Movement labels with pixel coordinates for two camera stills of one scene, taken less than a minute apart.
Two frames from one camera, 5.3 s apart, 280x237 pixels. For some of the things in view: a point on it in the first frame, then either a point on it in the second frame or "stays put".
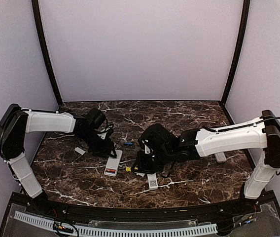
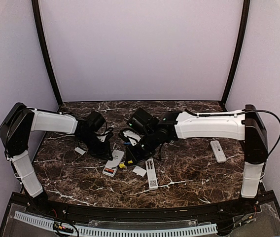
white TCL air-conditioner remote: (112, 166) stays put
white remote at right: (220, 157) stays put
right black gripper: (142, 167) → (133, 155)
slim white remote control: (152, 181) stays put
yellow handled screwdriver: (128, 169) → (122, 165)
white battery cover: (79, 150) stays put
